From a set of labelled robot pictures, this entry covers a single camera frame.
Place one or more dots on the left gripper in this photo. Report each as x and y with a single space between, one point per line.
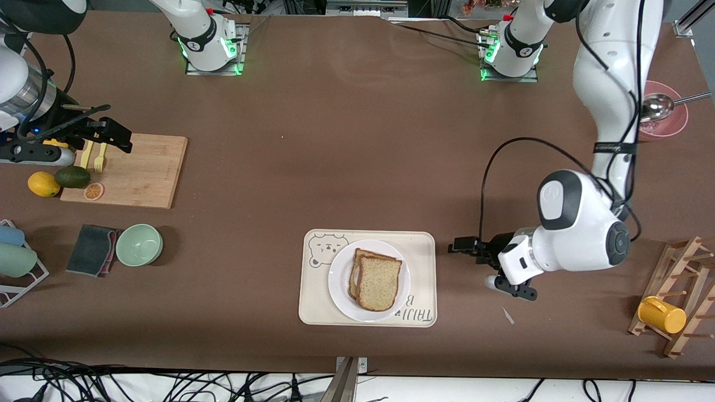
495 247

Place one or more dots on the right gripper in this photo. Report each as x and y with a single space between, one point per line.
60 124

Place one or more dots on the plain brown bread slice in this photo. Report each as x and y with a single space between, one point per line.
380 285

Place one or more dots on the white round plate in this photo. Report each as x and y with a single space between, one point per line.
339 279

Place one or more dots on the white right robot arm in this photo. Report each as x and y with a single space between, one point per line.
17 67

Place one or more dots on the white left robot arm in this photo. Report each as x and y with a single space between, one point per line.
609 67

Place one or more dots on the yellow plastic fork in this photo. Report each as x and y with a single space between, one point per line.
100 159

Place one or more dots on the yellow plastic knife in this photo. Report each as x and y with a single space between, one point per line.
85 158

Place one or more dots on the wooden cutting board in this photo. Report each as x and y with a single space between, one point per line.
145 173

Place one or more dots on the cream bear print tray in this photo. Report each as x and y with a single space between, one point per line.
424 262

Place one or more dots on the dark green avocado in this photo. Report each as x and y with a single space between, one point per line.
72 177

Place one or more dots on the orange slice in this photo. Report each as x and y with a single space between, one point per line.
94 192

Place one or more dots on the yellow lemon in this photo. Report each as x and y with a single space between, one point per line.
43 184
55 143

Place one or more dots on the small white paper scrap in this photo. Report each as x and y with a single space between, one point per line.
508 315

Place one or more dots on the pale green bowl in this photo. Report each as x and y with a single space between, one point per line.
139 244

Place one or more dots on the grey pink folded cloth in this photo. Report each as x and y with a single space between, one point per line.
89 249

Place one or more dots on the bread slice under egg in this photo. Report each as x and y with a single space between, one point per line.
353 279

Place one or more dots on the light blue cup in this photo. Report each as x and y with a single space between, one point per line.
10 235

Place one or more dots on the pale green cup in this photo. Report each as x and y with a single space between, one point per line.
15 260

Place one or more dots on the yellow mug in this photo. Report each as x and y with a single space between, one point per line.
662 315

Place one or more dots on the wooden mug rack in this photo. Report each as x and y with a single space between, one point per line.
678 262

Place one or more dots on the pink bowl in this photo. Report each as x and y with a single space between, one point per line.
670 128

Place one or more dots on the metal ladle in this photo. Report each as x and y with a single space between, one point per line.
656 107

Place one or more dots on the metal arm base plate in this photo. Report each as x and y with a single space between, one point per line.
241 56
511 79

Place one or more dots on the metal table clamp bracket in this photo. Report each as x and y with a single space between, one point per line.
346 385

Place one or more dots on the aluminium frame profile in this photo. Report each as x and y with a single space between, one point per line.
366 8

